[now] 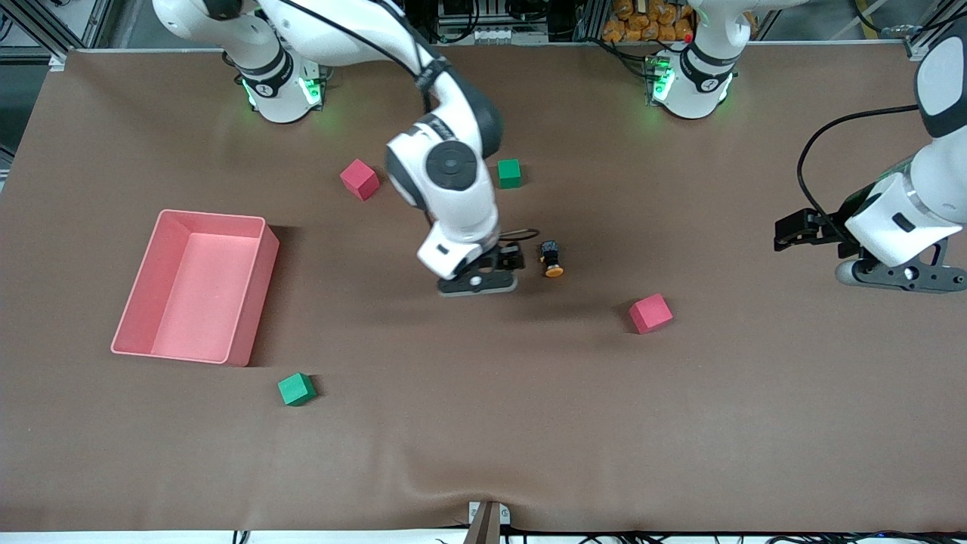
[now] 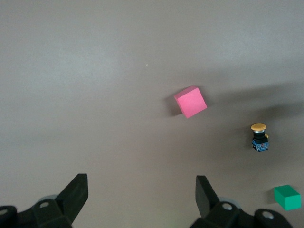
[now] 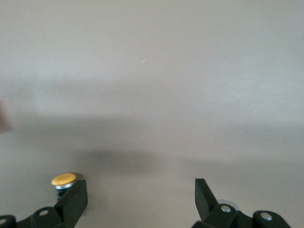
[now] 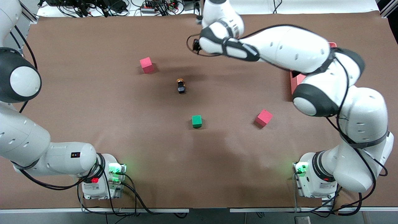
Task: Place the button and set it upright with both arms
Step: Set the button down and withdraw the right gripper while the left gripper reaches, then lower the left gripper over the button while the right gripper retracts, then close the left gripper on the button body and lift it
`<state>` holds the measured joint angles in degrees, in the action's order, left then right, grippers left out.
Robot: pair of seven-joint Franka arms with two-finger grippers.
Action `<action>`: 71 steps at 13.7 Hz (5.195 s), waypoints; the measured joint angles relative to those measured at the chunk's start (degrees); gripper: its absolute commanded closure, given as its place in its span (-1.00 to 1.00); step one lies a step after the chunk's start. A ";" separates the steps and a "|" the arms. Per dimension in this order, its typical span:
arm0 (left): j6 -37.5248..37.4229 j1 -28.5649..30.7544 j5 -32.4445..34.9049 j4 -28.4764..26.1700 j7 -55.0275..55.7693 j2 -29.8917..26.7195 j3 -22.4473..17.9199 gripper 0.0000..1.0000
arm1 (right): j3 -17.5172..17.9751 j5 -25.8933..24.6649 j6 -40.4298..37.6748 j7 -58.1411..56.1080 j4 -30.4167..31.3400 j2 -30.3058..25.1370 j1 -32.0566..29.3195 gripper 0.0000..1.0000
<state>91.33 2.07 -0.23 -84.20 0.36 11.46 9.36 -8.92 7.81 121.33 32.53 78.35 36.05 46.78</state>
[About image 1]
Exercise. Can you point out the grey metal bracket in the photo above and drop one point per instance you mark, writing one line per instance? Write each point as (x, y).
(504, 514)

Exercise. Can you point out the pink plastic bin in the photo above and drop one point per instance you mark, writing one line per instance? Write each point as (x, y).
(196, 302)

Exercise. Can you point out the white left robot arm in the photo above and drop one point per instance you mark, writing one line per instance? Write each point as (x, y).
(906, 219)

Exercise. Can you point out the green foam cube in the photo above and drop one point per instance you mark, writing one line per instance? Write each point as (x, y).
(295, 390)
(511, 175)

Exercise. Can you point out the orange packets pile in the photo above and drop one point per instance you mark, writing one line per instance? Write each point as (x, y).
(642, 21)

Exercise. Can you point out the orange-capped black push button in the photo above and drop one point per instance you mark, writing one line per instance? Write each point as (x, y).
(551, 257)

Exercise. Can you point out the brown table mat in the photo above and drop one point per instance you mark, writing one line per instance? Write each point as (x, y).
(483, 423)

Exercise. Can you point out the metal corner clamp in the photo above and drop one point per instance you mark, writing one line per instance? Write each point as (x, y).
(58, 62)
(914, 47)

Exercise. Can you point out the aluminium frame profile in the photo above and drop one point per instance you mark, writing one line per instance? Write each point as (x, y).
(45, 30)
(918, 19)

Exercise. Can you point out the red foam cube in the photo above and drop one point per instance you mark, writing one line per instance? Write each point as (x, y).
(650, 313)
(359, 180)

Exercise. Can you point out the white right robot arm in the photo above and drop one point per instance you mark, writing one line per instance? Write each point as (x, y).
(453, 204)

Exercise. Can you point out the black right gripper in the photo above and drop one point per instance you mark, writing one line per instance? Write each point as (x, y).
(508, 259)

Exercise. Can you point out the brown mounting bar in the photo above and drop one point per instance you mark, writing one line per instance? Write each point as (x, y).
(483, 529)

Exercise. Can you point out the white terminal block row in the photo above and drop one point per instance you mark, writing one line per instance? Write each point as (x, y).
(495, 35)

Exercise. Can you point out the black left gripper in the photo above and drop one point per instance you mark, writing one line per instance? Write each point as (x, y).
(829, 229)

